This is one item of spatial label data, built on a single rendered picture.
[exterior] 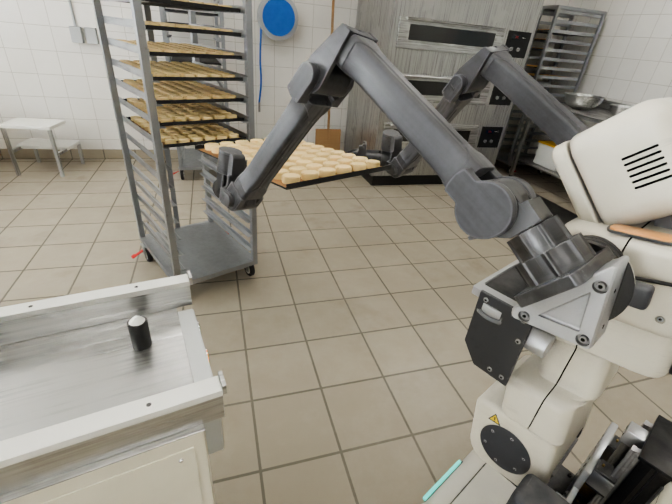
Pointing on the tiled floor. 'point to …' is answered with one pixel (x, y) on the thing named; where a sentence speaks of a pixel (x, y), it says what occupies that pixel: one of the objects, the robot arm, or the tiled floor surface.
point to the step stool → (39, 140)
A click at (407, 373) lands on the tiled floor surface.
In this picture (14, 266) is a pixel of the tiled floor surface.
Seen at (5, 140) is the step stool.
